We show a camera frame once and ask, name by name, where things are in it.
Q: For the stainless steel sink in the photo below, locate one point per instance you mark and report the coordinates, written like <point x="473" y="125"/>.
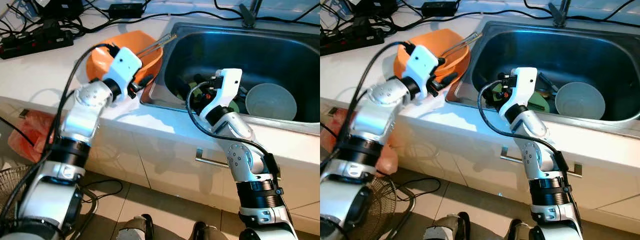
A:
<point x="590" y="55"/>
<point x="280" y="55"/>

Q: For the grey faucet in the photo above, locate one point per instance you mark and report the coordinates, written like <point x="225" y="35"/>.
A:
<point x="250" y="12"/>
<point x="559" y="12"/>

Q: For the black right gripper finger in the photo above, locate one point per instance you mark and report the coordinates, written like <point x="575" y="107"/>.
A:
<point x="189" y="80"/>
<point x="186" y="95"/>

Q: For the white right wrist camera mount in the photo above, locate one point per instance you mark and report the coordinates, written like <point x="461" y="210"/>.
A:
<point x="522" y="85"/>
<point x="225" y="87"/>

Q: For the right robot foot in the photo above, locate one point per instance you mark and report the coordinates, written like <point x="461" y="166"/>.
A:
<point x="520" y="231"/>
<point x="210" y="232"/>

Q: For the black power adapter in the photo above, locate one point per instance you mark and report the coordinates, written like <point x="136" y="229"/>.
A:
<point x="439" y="8"/>
<point x="127" y="11"/>

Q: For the green plate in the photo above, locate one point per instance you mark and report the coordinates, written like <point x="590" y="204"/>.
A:
<point x="545" y="105"/>
<point x="236" y="106"/>

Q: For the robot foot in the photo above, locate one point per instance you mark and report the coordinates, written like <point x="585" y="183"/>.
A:
<point x="520" y="231"/>
<point x="210" y="232"/>
<point x="135" y="230"/>
<point x="445" y="227"/>

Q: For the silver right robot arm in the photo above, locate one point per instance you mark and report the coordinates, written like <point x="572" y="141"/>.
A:
<point x="542" y="155"/>
<point x="245" y="160"/>

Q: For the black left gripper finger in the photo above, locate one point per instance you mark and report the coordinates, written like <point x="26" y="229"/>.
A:
<point x="449" y="78"/>
<point x="146" y="80"/>

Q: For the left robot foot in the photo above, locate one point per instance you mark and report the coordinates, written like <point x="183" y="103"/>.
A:
<point x="135" y="230"/>
<point x="445" y="227"/>

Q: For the red plastic bag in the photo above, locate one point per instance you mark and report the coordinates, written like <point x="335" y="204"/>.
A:
<point x="336" y="125"/>
<point x="42" y="135"/>

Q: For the black electronics box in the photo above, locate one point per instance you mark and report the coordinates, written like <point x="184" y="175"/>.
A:
<point x="375" y="6"/>
<point x="55" y="7"/>

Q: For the white kitchen cabinet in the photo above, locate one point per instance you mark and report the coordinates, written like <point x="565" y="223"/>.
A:
<point x="160" y="165"/>
<point x="450" y="165"/>

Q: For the white bowl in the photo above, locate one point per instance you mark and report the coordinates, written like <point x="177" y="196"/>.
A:
<point x="270" y="102"/>
<point x="580" y="100"/>

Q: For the orange bowl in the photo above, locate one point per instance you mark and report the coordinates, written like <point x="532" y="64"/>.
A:
<point x="125" y="39"/>
<point x="435" y="36"/>

